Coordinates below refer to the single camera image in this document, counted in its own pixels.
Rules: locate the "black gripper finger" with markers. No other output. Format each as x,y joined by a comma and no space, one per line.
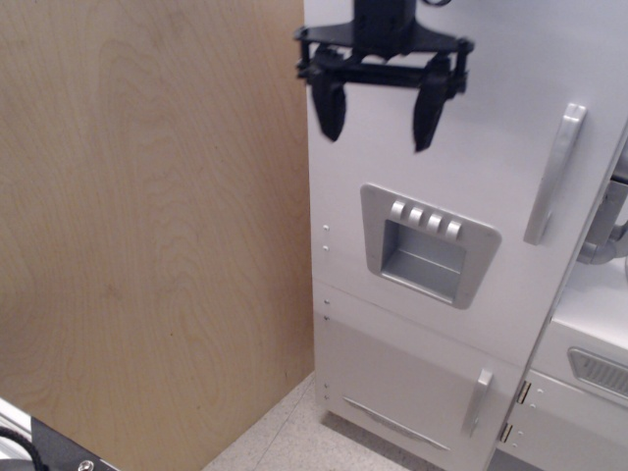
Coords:
430,101
327,88

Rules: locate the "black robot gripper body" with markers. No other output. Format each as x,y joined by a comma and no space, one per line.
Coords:
384,29

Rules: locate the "white fridge door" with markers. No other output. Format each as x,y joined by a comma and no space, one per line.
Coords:
404,383
531,59

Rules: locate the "silver ice dispenser panel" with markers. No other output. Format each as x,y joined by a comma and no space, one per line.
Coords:
425,248

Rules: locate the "grey toy sink faucet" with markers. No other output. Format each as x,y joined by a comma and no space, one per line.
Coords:
606,239

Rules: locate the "light plywood panel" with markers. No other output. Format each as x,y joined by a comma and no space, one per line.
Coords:
155,261

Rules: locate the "upper brass hinge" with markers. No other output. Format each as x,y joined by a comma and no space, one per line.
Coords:
523,391

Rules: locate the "brass hinge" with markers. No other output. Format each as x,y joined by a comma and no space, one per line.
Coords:
523,391
505,432

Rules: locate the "silver oven vent plate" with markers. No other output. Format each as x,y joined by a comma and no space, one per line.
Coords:
598,371

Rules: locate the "lower brass hinge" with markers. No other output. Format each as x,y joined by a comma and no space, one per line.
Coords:
505,432

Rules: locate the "silver upper door handle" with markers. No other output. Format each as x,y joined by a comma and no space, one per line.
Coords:
561,151

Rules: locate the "silver door handle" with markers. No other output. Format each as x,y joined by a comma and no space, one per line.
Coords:
561,151
477,399

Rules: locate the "silver lower door handle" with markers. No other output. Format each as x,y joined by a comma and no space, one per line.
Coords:
477,399

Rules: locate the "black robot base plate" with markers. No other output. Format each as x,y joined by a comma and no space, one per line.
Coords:
29,444

